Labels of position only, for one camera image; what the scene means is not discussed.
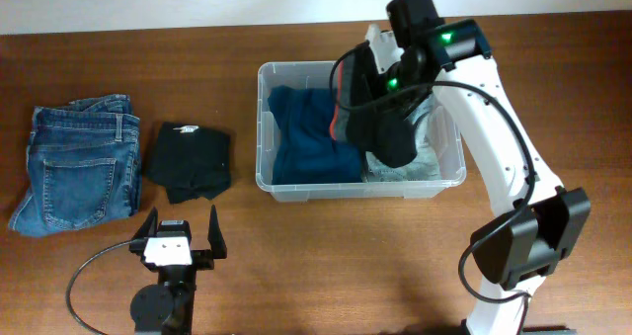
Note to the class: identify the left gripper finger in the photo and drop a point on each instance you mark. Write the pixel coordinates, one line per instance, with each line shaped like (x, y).
(215, 238)
(148, 227)

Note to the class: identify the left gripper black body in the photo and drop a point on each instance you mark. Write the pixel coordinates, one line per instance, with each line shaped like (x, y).
(200, 260)

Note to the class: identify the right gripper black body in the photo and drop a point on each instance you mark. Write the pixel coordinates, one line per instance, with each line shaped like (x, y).
(392, 91)

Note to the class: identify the black shorts red grey waistband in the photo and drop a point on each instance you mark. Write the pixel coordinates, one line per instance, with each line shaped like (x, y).
(389, 137)

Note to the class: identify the black garment white logo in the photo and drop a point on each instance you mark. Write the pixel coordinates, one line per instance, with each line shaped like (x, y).
(190, 162)

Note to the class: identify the light blue jeans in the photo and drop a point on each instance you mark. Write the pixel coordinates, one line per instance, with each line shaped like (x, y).
(424, 167)

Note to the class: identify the dark blue jeans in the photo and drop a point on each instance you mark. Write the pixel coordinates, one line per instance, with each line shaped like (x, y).
(83, 163)

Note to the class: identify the teal blue shirt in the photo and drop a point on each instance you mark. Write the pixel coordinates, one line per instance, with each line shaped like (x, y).
(307, 153)

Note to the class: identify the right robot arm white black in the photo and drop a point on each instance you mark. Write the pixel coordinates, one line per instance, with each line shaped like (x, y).
(537, 221)

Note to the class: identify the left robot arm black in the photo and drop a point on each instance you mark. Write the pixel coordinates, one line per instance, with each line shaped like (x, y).
(167, 307)

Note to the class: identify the clear plastic storage bin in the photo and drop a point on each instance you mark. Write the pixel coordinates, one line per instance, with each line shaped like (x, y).
(442, 134)

